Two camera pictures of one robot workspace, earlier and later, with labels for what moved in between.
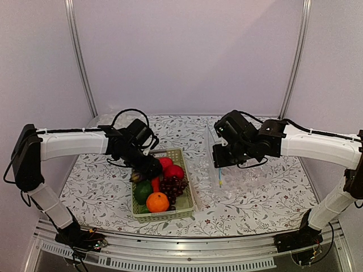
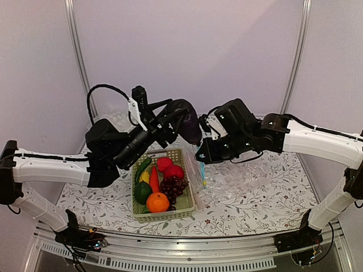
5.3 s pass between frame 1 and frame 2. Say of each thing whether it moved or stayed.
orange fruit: stayed
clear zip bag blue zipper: moved
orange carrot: stayed
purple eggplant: moved
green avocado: stayed
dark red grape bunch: stayed
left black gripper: moved
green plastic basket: stayed
